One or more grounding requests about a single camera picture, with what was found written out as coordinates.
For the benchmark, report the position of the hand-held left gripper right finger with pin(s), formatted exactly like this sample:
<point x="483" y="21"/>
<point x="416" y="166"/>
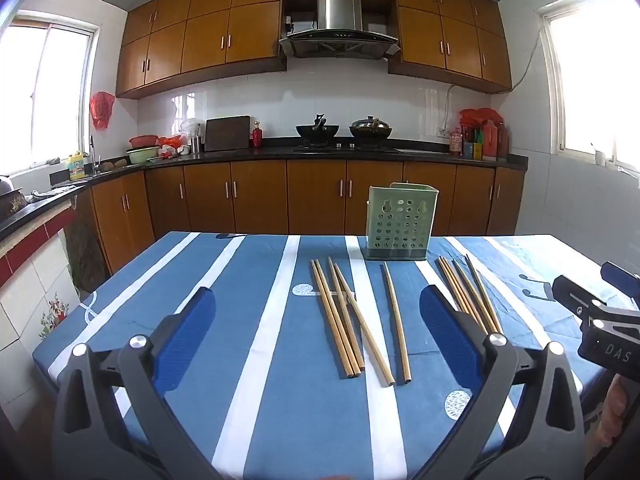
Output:
<point x="445" y="330"/>

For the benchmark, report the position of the red plastic bag on hook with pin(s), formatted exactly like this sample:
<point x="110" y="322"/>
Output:
<point x="102" y="110"/>

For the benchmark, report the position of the dark red sauce bottle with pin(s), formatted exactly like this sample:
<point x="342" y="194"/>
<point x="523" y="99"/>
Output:
<point x="502" y="142"/>

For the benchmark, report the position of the brown woven sack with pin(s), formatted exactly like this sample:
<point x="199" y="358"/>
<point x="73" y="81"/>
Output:
<point x="82" y="255"/>

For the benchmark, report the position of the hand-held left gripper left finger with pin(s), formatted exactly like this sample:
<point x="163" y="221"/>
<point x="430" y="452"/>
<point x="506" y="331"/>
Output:
<point x="185" y="340"/>

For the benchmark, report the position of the large red plastic bag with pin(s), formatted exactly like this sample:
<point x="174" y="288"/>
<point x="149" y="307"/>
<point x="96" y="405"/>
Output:
<point x="480" y="117"/>

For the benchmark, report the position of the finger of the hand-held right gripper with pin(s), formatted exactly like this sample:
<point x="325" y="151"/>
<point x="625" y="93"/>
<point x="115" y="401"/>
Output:
<point x="572" y="292"/>
<point x="620" y="275"/>

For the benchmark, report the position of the white plastic bag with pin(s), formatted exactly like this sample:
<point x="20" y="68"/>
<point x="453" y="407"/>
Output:
<point x="191" y="127"/>

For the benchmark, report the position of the steel faucet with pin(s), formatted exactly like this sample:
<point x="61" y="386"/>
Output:
<point x="92" y="152"/>

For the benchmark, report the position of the colourful seasoning boxes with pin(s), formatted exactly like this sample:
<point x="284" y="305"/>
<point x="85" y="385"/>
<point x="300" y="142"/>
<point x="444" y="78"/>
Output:
<point x="473" y="149"/>

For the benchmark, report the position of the window with sliding pane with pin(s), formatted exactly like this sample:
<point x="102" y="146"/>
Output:
<point x="45" y="95"/>

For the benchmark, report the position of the brown wall cabinets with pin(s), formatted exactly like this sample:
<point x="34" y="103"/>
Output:
<point x="210" y="40"/>

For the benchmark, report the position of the person's right hand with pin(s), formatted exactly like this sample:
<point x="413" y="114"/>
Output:
<point x="614" y="405"/>

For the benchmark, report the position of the dark patterned pot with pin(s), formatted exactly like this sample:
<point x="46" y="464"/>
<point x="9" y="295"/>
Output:
<point x="11" y="200"/>

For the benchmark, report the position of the blue white striped tablecloth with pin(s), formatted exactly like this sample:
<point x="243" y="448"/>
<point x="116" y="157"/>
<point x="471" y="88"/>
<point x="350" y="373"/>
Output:
<point x="250" y="310"/>

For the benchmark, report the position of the red patterned box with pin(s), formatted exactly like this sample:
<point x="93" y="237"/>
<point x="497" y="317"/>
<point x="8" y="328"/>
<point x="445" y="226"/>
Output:
<point x="455" y="144"/>

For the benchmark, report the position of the red basin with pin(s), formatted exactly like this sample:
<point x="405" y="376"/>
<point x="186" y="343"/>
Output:
<point x="143" y="141"/>

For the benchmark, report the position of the steel range hood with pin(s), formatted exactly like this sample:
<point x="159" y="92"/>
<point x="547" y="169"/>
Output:
<point x="340" y="35"/>

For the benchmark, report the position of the red orange plastic bag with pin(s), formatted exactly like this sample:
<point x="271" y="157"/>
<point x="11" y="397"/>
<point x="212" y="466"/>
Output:
<point x="171" y="144"/>

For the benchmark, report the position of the yellow detergent bottle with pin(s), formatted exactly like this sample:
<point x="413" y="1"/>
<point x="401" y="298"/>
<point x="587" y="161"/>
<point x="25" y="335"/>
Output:
<point x="77" y="167"/>

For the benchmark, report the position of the steel cup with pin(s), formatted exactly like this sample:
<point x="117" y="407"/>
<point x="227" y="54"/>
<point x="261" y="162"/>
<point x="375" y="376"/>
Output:
<point x="196" y="144"/>

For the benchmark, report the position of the white cup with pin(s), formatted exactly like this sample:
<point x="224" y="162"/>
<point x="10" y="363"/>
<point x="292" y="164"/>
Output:
<point x="600" y="157"/>

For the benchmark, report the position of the black wok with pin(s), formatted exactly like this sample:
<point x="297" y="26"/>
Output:
<point x="317" y="131"/>

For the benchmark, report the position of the brown base cabinets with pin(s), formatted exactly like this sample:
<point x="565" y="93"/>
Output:
<point x="310" y="195"/>

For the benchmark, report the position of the black pot with lid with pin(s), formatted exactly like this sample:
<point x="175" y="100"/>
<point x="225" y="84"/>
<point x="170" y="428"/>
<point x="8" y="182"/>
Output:
<point x="370" y="130"/>

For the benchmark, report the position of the dark cutting board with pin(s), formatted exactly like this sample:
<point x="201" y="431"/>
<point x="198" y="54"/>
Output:
<point x="227" y="132"/>

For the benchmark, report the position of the black kitchen countertop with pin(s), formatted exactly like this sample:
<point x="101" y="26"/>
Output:
<point x="250" y="155"/>

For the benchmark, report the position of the window with white frame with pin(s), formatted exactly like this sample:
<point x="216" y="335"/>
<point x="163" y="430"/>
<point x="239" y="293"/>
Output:
<point x="595" y="85"/>

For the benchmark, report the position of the green basin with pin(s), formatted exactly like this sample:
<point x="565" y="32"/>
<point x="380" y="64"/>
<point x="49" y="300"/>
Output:
<point x="142" y="155"/>

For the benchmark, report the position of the gas stove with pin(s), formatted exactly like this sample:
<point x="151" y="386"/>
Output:
<point x="345" y="148"/>

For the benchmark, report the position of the green perforated chopstick holder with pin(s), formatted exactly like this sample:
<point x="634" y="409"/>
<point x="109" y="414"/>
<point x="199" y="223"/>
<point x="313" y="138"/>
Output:
<point x="400" y="225"/>

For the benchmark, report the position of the orange red bottle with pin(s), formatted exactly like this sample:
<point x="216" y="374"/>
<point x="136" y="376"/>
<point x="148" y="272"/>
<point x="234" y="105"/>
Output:
<point x="490" y="142"/>

